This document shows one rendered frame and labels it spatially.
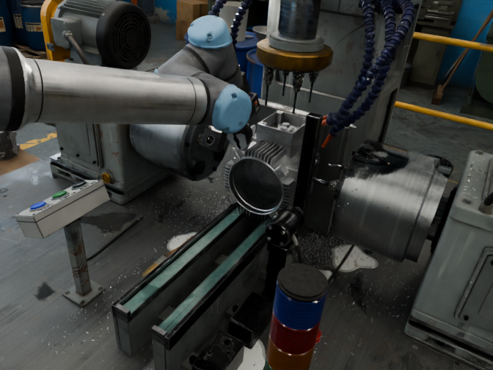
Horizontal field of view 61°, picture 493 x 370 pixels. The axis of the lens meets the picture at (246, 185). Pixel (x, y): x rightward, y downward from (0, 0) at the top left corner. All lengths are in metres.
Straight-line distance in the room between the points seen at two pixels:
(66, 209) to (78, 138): 0.49
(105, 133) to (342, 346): 0.85
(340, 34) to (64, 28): 0.75
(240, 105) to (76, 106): 0.25
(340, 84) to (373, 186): 0.40
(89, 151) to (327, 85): 0.73
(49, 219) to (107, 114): 0.37
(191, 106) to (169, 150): 0.51
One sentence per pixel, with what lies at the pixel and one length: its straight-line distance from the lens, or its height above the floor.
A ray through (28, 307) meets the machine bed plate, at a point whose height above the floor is 0.80.
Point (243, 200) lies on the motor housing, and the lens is 1.11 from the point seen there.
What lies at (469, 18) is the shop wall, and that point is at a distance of 6.10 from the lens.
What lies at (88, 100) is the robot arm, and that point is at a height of 1.37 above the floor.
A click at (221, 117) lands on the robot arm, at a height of 1.31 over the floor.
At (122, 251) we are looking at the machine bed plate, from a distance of 1.19.
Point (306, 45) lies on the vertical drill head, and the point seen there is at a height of 1.35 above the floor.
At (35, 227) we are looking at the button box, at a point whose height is 1.05.
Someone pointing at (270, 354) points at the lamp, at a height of 1.09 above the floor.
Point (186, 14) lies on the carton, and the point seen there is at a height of 0.40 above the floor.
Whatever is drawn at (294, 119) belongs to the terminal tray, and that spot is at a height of 1.13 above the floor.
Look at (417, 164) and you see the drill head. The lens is 0.96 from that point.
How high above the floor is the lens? 1.56
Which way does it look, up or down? 31 degrees down
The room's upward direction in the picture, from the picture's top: 5 degrees clockwise
